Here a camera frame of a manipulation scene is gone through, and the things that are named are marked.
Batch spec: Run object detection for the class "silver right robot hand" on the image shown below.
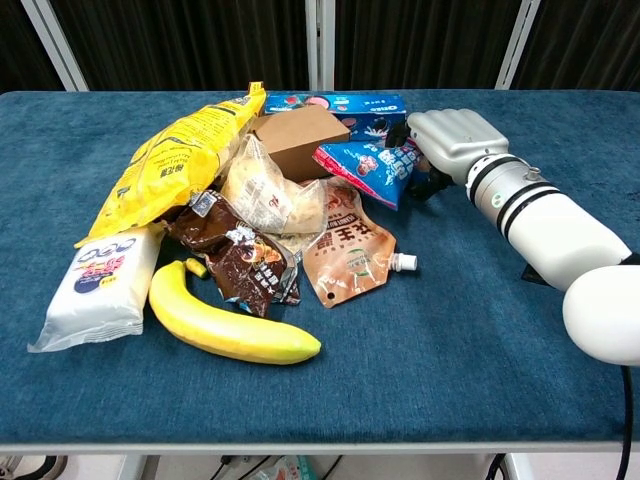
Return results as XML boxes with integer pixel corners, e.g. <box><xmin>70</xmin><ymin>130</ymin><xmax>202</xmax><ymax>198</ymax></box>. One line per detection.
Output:
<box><xmin>384</xmin><ymin>108</ymin><xmax>511</xmax><ymax>202</ymax></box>

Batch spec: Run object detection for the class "blue snack bag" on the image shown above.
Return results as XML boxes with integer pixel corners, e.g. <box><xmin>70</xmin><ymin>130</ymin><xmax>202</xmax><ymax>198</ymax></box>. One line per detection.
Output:
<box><xmin>313</xmin><ymin>138</ymin><xmax>428</xmax><ymax>212</ymax></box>

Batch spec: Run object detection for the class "brown chocolate snack bag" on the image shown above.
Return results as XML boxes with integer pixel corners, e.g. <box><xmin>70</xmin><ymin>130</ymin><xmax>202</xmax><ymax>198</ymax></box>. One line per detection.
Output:
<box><xmin>163</xmin><ymin>188</ymin><xmax>302</xmax><ymax>319</ymax></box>

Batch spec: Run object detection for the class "yellow snack bag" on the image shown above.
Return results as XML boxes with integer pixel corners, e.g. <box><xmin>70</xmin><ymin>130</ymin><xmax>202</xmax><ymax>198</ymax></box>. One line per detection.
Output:
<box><xmin>74</xmin><ymin>81</ymin><xmax>268</xmax><ymax>249</ymax></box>

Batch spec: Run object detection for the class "blue Oreo cookie box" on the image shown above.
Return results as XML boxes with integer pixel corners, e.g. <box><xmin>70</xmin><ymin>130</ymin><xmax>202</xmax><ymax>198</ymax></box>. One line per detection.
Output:
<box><xmin>264</xmin><ymin>92</ymin><xmax>407</xmax><ymax>143</ymax></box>

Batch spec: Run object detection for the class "brown cardboard box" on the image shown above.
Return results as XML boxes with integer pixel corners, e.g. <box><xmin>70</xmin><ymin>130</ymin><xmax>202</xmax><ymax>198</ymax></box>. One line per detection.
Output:
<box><xmin>251</xmin><ymin>105</ymin><xmax>352</xmax><ymax>184</ymax></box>

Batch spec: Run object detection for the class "orange spouted drink pouch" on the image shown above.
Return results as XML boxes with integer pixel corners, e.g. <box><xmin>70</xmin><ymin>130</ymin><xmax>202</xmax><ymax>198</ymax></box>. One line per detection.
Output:
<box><xmin>301</xmin><ymin>175</ymin><xmax>419</xmax><ymax>309</ymax></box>

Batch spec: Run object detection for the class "clear bread bag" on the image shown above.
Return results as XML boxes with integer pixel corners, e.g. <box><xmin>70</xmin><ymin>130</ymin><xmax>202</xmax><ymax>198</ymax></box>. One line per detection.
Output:
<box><xmin>219</xmin><ymin>133</ymin><xmax>329</xmax><ymax>236</ymax></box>

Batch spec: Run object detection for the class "blue table mat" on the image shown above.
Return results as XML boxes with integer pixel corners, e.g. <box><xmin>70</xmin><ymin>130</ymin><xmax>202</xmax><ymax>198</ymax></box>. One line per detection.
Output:
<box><xmin>0</xmin><ymin>89</ymin><xmax>640</xmax><ymax>445</ymax></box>

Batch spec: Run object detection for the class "dark curtain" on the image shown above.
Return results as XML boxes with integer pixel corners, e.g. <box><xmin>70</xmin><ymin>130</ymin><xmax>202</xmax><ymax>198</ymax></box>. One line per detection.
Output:
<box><xmin>0</xmin><ymin>0</ymin><xmax>640</xmax><ymax>94</ymax></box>

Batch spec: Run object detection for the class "yellow banana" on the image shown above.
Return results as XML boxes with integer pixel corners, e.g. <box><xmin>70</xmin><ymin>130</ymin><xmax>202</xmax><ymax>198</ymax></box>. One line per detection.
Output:
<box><xmin>148</xmin><ymin>257</ymin><xmax>323</xmax><ymax>366</ymax></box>

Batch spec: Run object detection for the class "colourful packet under table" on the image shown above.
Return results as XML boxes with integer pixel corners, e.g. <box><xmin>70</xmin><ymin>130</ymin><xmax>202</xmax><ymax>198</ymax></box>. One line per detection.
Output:
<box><xmin>252</xmin><ymin>455</ymin><xmax>321</xmax><ymax>480</ymax></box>

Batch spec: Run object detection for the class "white wet wipes pack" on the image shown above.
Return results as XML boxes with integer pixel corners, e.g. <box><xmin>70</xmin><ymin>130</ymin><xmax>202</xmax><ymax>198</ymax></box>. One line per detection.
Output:
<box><xmin>27</xmin><ymin>221</ymin><xmax>166</xmax><ymax>353</ymax></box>

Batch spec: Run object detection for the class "black and white shoe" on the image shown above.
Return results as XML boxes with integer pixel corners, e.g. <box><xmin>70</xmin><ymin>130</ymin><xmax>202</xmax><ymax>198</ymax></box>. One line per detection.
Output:
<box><xmin>0</xmin><ymin>454</ymin><xmax>69</xmax><ymax>480</ymax></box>

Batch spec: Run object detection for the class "white metal frame post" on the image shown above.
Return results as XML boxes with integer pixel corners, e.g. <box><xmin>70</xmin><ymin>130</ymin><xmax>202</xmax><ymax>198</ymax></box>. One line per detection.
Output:
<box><xmin>19</xmin><ymin>0</ymin><xmax>90</xmax><ymax>93</ymax></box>
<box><xmin>495</xmin><ymin>0</ymin><xmax>543</xmax><ymax>91</ymax></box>
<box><xmin>305</xmin><ymin>0</ymin><xmax>336</xmax><ymax>92</ymax></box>

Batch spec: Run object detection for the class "black cable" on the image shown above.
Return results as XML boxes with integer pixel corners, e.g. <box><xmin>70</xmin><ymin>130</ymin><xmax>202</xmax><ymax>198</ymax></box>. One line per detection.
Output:
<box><xmin>616</xmin><ymin>366</ymin><xmax>635</xmax><ymax>480</ymax></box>

